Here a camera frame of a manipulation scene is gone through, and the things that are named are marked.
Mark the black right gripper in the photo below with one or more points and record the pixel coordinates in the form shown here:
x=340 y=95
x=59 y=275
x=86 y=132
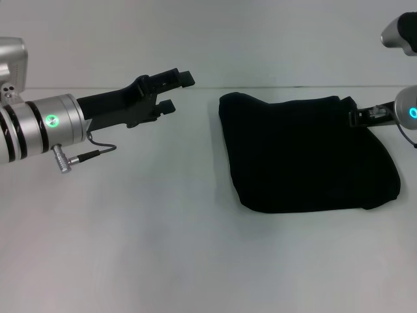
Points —
x=376 y=115

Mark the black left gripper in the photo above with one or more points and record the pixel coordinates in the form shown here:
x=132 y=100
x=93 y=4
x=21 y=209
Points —
x=130 y=101

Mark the black shirt with white print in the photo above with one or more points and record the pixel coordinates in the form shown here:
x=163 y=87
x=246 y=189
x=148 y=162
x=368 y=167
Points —
x=303 y=156

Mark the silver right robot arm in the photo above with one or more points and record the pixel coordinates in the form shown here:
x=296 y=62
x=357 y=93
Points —
x=407 y=106

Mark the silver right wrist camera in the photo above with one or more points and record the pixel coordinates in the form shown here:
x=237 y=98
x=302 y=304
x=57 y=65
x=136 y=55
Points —
x=399 y=34

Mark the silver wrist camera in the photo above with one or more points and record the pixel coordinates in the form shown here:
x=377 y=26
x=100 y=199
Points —
x=11 y=65
x=399 y=34

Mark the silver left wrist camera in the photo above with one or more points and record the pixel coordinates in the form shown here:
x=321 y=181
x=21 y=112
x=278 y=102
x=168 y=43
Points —
x=11 y=65

